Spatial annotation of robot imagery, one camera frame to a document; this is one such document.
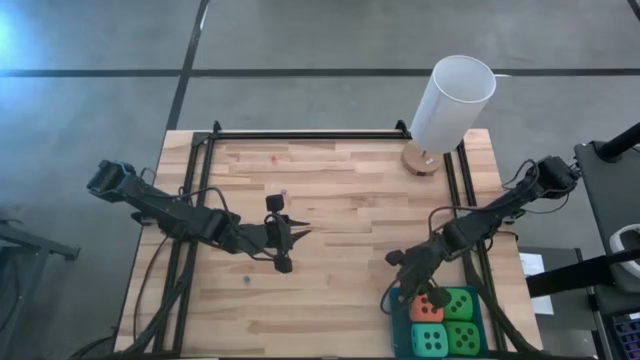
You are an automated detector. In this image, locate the black aluminium table frame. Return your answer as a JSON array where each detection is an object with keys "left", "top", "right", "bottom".
[{"left": 152, "top": 119, "right": 506, "bottom": 356}]

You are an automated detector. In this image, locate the black cable bundle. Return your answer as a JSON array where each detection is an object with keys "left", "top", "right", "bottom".
[
  {"left": 459, "top": 239, "right": 544, "bottom": 359},
  {"left": 69, "top": 239, "right": 201, "bottom": 360}
]

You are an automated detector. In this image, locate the black cart bar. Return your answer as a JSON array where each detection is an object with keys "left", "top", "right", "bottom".
[{"left": 525, "top": 248, "right": 640, "bottom": 299}]

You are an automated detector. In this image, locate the blue plastic bin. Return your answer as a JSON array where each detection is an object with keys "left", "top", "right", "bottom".
[{"left": 388, "top": 286, "right": 490, "bottom": 359}]

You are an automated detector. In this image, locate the large orange foam die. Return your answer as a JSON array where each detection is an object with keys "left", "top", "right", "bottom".
[{"left": 409, "top": 293, "right": 445, "bottom": 324}]

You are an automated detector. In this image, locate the white rounded object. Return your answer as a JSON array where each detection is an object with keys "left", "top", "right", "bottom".
[{"left": 608, "top": 223, "right": 640, "bottom": 280}]

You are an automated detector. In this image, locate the large teal foam die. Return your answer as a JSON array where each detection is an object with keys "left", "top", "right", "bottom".
[{"left": 409, "top": 322, "right": 450, "bottom": 359}]

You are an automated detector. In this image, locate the grey neighbouring table frame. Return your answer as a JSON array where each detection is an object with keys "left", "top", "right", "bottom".
[{"left": 0, "top": 217, "right": 81, "bottom": 351}]

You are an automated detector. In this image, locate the black cart pole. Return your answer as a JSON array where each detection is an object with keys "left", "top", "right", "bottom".
[{"left": 597, "top": 122, "right": 640, "bottom": 163}]

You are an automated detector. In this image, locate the white shade table lamp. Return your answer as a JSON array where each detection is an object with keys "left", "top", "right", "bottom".
[{"left": 401, "top": 54, "right": 498, "bottom": 177}]

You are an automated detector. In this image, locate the black side cart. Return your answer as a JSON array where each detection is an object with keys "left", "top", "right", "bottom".
[{"left": 573, "top": 141, "right": 640, "bottom": 360}]

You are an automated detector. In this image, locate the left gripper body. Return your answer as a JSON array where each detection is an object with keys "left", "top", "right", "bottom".
[{"left": 232, "top": 219, "right": 281, "bottom": 257}]

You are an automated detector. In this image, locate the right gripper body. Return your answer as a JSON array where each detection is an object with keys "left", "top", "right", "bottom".
[{"left": 397, "top": 242, "right": 446, "bottom": 299}]

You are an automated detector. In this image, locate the backlit keyboard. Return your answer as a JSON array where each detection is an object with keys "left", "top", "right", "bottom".
[{"left": 612, "top": 313, "right": 640, "bottom": 360}]

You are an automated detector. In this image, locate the large green foam die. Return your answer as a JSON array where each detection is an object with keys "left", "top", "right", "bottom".
[
  {"left": 443, "top": 288, "right": 474, "bottom": 322},
  {"left": 443, "top": 320, "right": 482, "bottom": 357}
]

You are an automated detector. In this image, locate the white paper sheet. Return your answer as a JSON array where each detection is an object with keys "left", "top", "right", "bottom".
[{"left": 518, "top": 252, "right": 555, "bottom": 316}]

